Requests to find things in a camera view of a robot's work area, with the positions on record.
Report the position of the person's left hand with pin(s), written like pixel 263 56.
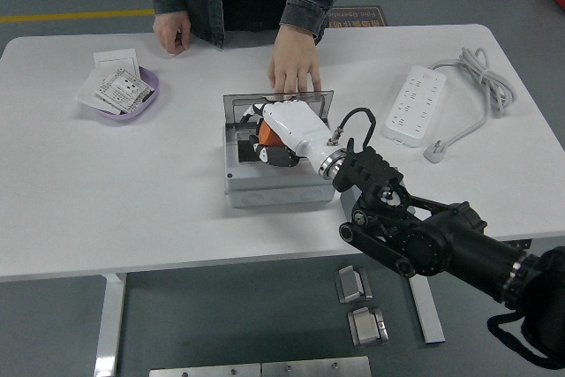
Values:
pixel 293 59

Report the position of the person's right hand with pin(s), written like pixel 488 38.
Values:
pixel 170 32

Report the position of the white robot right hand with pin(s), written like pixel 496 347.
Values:
pixel 296 125

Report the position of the orange cylinder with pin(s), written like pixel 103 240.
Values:
pixel 267 134

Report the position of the grey electrical box with flap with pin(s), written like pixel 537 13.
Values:
pixel 273 183

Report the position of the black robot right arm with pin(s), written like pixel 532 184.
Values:
pixel 441 240

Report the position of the white socket panel with print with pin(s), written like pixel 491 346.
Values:
pixel 123 88

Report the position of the brown floor sign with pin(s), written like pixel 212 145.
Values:
pixel 357 17

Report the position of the purple plastic tray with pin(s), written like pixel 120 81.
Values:
pixel 132 115

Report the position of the white plain panel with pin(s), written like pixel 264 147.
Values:
pixel 88 90

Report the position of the white power strip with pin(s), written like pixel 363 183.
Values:
pixel 412 103

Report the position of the small metal block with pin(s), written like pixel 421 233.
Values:
pixel 366 328
pixel 351 284

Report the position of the white right table leg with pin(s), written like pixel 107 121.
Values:
pixel 430 315

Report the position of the white table leg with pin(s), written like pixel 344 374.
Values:
pixel 430 315
pixel 110 328

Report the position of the white left table leg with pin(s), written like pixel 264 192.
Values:
pixel 110 328

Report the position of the white blank switch plate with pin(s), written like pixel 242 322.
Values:
pixel 115 59

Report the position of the metal base plate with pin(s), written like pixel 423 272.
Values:
pixel 203 371
pixel 315 368

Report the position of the black perforated table rail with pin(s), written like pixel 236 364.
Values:
pixel 521 244

